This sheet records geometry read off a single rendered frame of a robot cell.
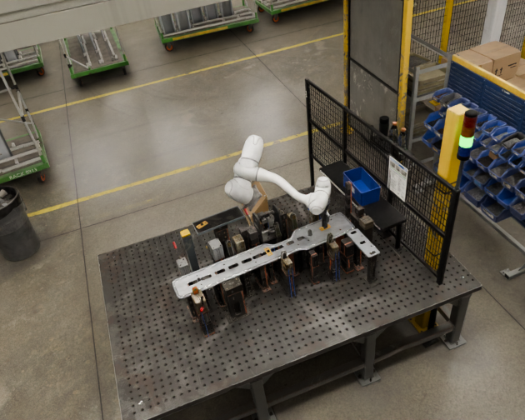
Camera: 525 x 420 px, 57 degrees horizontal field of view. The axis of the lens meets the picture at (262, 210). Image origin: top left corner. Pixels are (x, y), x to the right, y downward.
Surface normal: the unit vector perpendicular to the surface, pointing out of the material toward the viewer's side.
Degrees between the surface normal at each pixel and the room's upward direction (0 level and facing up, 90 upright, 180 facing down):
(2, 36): 90
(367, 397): 0
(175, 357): 0
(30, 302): 0
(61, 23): 90
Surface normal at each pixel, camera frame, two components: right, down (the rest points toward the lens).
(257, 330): -0.11, -0.76
